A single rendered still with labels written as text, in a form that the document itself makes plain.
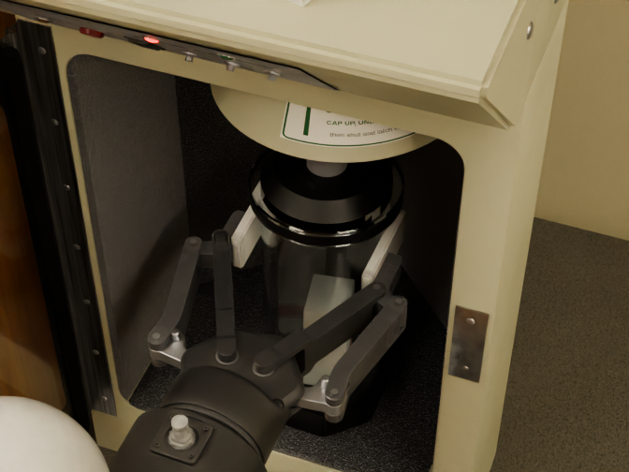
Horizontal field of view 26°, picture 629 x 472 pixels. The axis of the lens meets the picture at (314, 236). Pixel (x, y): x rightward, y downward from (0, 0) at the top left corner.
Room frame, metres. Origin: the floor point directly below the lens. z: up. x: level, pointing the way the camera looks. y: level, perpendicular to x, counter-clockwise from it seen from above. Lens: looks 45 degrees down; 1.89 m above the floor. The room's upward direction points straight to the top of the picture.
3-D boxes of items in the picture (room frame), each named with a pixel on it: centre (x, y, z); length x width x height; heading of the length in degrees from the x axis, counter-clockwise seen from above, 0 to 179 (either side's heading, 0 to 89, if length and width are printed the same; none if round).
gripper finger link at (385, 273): (0.63, -0.06, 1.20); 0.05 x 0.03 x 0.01; 158
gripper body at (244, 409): (0.54, 0.05, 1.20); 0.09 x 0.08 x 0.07; 158
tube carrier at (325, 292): (0.69, -0.01, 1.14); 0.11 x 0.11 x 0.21
